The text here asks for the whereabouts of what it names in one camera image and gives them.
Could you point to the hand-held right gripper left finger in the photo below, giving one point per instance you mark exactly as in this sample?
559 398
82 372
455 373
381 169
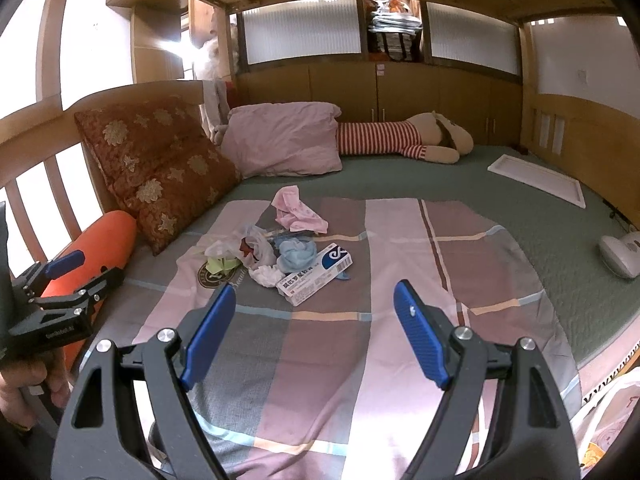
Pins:
210 335

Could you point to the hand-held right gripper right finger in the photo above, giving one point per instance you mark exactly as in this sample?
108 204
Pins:
420 335

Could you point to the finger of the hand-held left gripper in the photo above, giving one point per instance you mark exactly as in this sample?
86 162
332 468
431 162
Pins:
65 262
100 285

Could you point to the green paper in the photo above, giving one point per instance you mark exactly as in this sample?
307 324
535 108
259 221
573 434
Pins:
222 264

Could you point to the white tissue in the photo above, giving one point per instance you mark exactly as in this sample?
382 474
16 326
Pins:
266 275

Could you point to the clear plastic bag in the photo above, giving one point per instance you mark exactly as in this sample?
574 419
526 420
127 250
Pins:
260 245

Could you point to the light blue cloth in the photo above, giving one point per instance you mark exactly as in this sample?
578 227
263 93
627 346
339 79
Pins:
297 255

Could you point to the white blue medicine box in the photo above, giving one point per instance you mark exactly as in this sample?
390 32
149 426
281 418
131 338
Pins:
312 275

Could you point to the pink cloth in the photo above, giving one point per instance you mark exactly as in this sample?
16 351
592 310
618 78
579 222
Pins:
297 210

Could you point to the white plastic bag red print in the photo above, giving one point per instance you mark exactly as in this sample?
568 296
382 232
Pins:
610 430

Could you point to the person's left hand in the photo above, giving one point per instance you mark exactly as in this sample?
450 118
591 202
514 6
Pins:
20 390

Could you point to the orange carrot plush pillow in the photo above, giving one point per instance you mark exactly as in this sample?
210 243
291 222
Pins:
115 240

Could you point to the plaid bed sheet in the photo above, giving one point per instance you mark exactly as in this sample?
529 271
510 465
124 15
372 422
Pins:
325 360

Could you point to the brown floral cushion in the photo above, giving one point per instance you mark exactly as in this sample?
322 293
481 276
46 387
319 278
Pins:
155 170

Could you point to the green mattress pad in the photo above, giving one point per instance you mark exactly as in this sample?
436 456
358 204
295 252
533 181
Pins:
500 225

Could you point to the white flat tray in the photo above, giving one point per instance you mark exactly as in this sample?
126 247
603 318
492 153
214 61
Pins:
537 180

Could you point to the striped plush toy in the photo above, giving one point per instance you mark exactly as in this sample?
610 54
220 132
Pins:
380 137

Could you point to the white hanging cloth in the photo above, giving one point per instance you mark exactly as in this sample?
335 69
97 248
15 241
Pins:
215 110

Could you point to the pink pillow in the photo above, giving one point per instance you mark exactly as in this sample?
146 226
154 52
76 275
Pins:
285 135

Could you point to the white handheld appliance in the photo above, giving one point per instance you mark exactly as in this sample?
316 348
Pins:
622 255

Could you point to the wooden shelf unit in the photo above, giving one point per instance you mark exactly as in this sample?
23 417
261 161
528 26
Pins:
150 25

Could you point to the frosted window panel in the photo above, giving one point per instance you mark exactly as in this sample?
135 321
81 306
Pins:
300 30
472 40

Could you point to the stack of bags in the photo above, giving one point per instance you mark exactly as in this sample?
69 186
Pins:
395 30

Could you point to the wooden bed frame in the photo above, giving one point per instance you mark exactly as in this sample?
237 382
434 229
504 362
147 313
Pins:
125 91

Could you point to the white wall socket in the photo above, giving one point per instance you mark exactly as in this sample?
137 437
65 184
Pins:
582 76

